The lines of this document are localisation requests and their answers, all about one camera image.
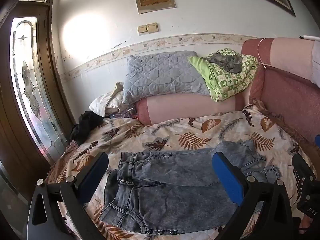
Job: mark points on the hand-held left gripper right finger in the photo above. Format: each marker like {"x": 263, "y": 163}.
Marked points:
{"x": 228, "y": 177}

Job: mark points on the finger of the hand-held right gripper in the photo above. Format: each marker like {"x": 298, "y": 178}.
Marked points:
{"x": 318, "y": 140}
{"x": 301, "y": 165}

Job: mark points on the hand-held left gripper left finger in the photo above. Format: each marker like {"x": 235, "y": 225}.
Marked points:
{"x": 93, "y": 175}

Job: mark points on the grey-blue denim pants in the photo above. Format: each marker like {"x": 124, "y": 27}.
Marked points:
{"x": 175, "y": 172}

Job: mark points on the person's foot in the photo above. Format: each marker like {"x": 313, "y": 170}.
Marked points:
{"x": 310, "y": 223}

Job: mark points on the black crumpled cloth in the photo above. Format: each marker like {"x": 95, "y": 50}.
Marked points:
{"x": 85, "y": 127}

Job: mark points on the pink sofa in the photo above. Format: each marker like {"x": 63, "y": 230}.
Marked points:
{"x": 287, "y": 92}

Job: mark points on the leaf-print quilted blanket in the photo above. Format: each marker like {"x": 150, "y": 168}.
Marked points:
{"x": 190, "y": 130}

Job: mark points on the small purple packet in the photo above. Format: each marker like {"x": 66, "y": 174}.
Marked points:
{"x": 123, "y": 113}

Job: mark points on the cream pillow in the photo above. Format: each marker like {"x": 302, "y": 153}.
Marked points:
{"x": 105, "y": 102}

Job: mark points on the white hanging cloth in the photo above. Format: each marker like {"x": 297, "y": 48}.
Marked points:
{"x": 316, "y": 65}

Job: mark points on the green patterned folded blanket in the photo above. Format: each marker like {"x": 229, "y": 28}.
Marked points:
{"x": 225, "y": 83}

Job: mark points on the wooden door with stained glass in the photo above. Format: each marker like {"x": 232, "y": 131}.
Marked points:
{"x": 7, "y": 130}

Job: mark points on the white rod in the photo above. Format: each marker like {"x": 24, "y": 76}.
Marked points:
{"x": 310, "y": 37}

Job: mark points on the grey crumpled cloth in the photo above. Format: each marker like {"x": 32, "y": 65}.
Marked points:
{"x": 230, "y": 63}

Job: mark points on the grey quilted pillow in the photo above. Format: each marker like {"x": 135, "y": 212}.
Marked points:
{"x": 162, "y": 75}

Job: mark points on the cream wall switch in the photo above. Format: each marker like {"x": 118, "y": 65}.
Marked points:
{"x": 142, "y": 30}
{"x": 152, "y": 28}

